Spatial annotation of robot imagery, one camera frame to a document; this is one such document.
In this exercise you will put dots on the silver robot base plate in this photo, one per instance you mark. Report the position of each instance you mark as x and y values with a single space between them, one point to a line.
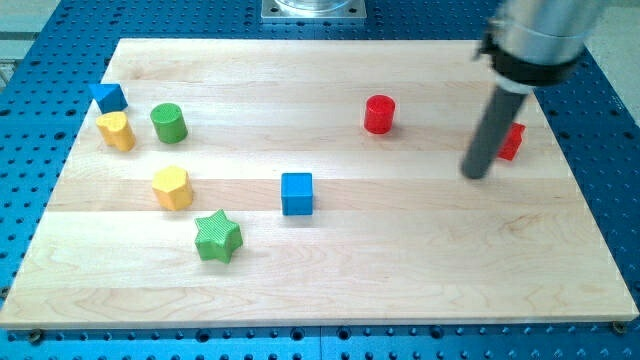
282 10

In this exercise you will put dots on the green star block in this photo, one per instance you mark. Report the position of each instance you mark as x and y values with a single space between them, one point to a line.
217 237

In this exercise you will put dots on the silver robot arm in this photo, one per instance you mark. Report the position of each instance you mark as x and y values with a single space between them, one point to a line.
538 43

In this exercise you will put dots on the yellow heart block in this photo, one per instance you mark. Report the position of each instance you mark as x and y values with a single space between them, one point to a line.
116 130

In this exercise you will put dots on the light wooden board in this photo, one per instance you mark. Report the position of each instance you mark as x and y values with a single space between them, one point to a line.
397 234

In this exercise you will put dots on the blue cube block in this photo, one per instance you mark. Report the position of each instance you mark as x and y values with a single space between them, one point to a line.
297 194

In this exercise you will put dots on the red cylinder block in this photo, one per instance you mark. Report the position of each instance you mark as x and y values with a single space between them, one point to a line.
379 114

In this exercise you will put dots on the green cylinder block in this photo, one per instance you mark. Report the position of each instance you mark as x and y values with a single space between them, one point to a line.
169 123

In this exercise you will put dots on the yellow hexagon block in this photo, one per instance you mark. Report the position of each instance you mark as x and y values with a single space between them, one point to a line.
172 188

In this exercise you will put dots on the red star block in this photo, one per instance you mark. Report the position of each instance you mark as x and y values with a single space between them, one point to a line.
512 142

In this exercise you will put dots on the blue triangle block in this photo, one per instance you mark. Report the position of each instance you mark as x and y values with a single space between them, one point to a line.
109 97

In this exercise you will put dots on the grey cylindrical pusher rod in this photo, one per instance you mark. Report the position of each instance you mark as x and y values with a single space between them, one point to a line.
499 113

